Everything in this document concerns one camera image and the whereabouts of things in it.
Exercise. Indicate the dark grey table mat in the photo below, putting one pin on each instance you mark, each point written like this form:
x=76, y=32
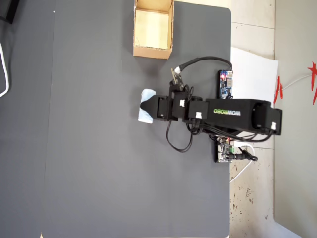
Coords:
x=123, y=173
x=24, y=148

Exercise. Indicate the black camera circuit board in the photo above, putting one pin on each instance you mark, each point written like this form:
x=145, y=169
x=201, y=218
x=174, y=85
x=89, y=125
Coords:
x=177, y=79

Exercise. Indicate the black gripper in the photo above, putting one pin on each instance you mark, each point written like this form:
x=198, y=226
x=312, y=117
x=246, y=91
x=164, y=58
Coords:
x=173, y=106

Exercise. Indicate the black device corner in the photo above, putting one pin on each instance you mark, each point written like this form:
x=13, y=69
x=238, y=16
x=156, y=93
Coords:
x=8, y=10

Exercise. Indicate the yellow paper sheet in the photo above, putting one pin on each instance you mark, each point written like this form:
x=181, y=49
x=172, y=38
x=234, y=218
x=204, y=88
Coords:
x=153, y=29

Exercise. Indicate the pale blue block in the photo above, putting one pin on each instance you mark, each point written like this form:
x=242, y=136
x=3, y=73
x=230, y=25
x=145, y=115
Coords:
x=144, y=117

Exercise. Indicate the blue USB circuit board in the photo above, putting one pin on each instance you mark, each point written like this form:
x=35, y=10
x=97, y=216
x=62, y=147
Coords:
x=225, y=86

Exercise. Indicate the open cardboard box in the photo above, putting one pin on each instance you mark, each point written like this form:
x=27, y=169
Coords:
x=151, y=53

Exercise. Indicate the white paper sheet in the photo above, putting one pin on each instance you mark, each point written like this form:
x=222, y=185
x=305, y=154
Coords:
x=252, y=74

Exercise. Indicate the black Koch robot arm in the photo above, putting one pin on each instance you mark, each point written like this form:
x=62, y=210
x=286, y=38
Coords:
x=227, y=112

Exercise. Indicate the motor controller circuit board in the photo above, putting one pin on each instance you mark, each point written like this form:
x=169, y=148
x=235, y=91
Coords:
x=223, y=152

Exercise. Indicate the black power plug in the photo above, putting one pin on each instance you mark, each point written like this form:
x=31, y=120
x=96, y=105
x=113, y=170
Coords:
x=241, y=156

